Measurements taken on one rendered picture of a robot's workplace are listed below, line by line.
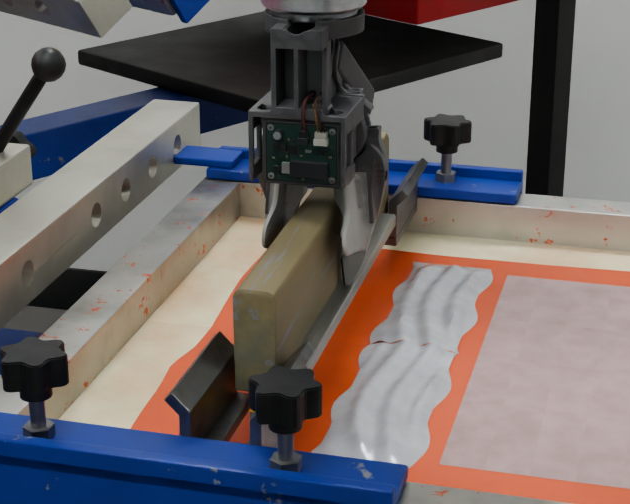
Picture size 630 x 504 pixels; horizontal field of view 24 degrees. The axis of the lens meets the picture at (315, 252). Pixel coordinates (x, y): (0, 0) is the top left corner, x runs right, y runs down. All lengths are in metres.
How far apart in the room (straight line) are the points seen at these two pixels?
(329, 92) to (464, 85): 2.13
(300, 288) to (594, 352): 0.26
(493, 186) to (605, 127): 1.78
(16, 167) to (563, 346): 0.47
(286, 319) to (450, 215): 0.42
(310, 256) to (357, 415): 0.12
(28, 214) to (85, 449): 0.34
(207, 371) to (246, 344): 0.03
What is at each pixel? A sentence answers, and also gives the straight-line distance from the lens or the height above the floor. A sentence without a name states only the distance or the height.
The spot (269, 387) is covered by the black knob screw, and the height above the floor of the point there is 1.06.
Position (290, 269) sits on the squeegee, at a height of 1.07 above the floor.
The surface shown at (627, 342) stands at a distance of 1.17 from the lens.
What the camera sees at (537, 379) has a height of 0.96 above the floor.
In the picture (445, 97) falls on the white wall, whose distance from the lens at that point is 3.17.
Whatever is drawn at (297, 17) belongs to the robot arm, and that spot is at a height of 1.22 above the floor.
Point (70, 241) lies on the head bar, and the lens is 1.21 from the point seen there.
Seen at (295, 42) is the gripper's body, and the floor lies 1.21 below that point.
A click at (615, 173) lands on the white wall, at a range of 3.17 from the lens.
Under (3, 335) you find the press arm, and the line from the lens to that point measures 1.27.
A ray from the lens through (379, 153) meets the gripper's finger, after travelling 1.07.
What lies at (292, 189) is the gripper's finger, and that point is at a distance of 1.10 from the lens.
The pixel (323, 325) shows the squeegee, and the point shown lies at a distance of 1.05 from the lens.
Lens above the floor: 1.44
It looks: 22 degrees down
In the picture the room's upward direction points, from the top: straight up
